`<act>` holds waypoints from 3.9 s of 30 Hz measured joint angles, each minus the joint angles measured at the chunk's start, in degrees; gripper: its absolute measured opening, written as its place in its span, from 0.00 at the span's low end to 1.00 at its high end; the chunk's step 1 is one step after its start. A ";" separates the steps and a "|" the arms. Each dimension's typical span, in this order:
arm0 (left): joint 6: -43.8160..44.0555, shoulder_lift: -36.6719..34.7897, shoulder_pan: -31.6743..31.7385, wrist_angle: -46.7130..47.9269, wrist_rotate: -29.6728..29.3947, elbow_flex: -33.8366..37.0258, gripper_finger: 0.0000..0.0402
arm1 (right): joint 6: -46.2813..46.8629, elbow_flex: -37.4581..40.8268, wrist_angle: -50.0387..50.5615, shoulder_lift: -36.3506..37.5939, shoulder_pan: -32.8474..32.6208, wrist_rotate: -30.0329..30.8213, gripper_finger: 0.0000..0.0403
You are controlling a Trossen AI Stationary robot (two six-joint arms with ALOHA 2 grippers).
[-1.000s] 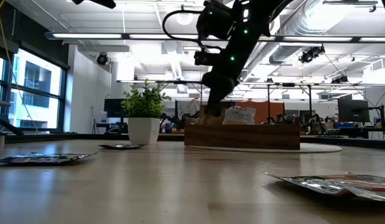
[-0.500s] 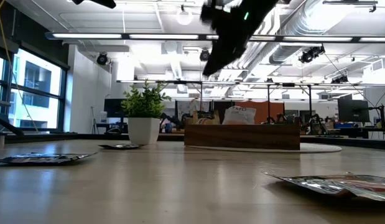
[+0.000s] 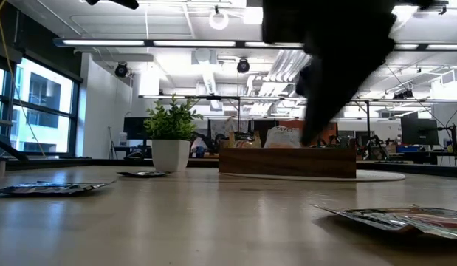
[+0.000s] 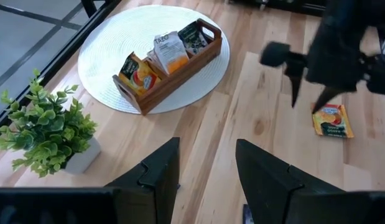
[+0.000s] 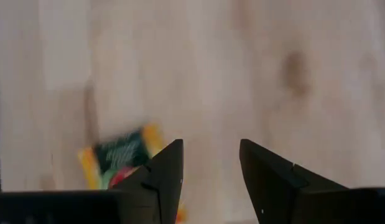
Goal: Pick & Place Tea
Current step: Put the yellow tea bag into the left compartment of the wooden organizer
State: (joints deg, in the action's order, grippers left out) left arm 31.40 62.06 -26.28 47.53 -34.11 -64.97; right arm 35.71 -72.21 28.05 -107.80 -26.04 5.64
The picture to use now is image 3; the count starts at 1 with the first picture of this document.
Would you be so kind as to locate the black tea bag packet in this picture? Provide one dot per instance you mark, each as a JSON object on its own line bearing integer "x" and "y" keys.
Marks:
{"x": 143, "y": 174}
{"x": 47, "y": 189}

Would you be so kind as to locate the black overhead light bar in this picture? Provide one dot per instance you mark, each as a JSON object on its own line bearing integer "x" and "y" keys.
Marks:
{"x": 148, "y": 43}

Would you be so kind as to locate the black office monitor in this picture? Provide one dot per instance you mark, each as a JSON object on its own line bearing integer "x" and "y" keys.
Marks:
{"x": 134, "y": 128}
{"x": 419, "y": 131}

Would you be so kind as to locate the three-compartment wooden box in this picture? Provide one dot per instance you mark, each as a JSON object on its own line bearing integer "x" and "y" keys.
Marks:
{"x": 287, "y": 162}

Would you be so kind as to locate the white orange tea bag packet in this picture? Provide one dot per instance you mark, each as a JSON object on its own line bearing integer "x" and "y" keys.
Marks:
{"x": 281, "y": 138}

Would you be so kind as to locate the white strip light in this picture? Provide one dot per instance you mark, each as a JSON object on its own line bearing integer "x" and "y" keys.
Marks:
{"x": 195, "y": 43}
{"x": 276, "y": 44}
{"x": 102, "y": 43}
{"x": 446, "y": 47}
{"x": 407, "y": 47}

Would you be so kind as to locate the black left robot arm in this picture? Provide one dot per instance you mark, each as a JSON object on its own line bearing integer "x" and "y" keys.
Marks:
{"x": 117, "y": 3}

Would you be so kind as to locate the blue storage bin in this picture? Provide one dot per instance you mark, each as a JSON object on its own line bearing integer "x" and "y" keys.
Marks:
{"x": 408, "y": 149}

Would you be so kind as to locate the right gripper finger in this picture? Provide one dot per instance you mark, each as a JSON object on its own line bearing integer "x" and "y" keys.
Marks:
{"x": 328, "y": 99}
{"x": 303, "y": 83}

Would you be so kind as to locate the round white mat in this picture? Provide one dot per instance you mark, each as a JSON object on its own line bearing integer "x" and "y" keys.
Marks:
{"x": 379, "y": 176}

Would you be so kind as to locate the small green potted plant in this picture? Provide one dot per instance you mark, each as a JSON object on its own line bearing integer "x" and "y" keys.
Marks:
{"x": 171, "y": 151}

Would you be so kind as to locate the round black ceiling speaker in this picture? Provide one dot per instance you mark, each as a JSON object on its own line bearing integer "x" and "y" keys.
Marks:
{"x": 243, "y": 66}
{"x": 121, "y": 69}

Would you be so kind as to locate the large office window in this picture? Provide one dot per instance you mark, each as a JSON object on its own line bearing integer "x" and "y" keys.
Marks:
{"x": 43, "y": 111}

